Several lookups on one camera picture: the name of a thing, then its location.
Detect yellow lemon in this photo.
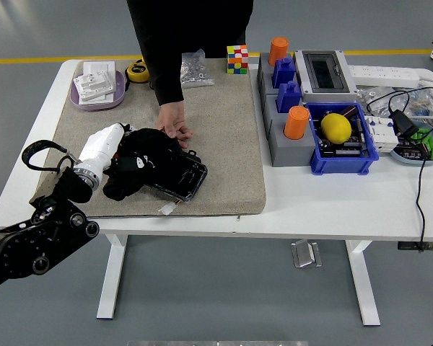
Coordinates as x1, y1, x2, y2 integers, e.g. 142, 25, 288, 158
320, 112, 353, 145

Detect blue block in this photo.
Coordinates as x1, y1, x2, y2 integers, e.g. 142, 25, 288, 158
271, 56, 297, 90
276, 81, 303, 115

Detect clear bag of nuts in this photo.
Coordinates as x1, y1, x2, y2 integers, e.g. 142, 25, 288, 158
180, 49, 216, 89

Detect purple tray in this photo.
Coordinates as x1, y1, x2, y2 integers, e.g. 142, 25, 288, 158
69, 70, 127, 111

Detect colourful puzzle cube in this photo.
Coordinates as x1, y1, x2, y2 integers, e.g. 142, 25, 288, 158
226, 44, 250, 76

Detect white circuit breaker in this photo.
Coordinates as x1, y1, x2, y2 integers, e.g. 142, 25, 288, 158
364, 115, 400, 154

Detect dark circuit board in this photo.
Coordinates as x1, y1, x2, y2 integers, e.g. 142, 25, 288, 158
318, 135, 369, 159

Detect blue plastic bin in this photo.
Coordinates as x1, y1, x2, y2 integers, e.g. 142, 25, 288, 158
304, 102, 380, 176

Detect glossy black panel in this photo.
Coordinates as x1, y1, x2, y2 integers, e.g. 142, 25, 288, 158
146, 149, 209, 203

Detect clear bags of parts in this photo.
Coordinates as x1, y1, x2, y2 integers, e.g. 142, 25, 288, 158
357, 85, 433, 120

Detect white switch module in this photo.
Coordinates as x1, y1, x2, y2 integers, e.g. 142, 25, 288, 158
74, 70, 115, 102

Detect white wire connector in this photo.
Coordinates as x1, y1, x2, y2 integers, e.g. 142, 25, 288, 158
157, 200, 183, 216

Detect yellow tape measure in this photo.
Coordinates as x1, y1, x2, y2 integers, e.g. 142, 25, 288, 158
125, 57, 151, 84

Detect white table leg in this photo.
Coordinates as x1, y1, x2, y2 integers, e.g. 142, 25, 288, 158
345, 240, 381, 327
96, 234, 128, 320

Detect grey electrical distribution box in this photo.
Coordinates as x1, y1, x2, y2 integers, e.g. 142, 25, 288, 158
294, 49, 359, 105

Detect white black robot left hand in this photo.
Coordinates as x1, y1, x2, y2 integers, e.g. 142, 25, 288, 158
77, 121, 136, 171

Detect orange cylinder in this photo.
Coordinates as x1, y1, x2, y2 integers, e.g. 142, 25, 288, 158
268, 36, 289, 67
283, 105, 310, 141

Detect black rag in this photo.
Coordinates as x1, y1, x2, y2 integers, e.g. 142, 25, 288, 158
102, 128, 183, 202

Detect grey-brown mat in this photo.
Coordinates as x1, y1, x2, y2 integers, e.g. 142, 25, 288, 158
38, 57, 267, 220

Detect grey block holder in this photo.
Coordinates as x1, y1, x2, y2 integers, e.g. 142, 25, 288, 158
263, 94, 317, 168
256, 52, 303, 105

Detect black cord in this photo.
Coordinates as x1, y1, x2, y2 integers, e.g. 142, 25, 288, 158
366, 89, 430, 253

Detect green connector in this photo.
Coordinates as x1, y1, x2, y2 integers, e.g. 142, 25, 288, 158
409, 128, 433, 160

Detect person's hand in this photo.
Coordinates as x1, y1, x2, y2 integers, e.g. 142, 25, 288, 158
154, 100, 194, 149

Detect white power strip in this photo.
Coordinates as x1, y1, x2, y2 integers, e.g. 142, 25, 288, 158
348, 64, 421, 89

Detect silver metal bracket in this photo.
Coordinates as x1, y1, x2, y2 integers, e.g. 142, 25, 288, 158
291, 239, 323, 269

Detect black power adapter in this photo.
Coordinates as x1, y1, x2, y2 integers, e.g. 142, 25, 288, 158
388, 110, 420, 138

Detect person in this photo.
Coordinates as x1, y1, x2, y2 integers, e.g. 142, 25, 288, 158
126, 0, 254, 61

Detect flat white switch plate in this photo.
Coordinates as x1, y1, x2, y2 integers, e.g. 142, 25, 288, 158
82, 60, 116, 106

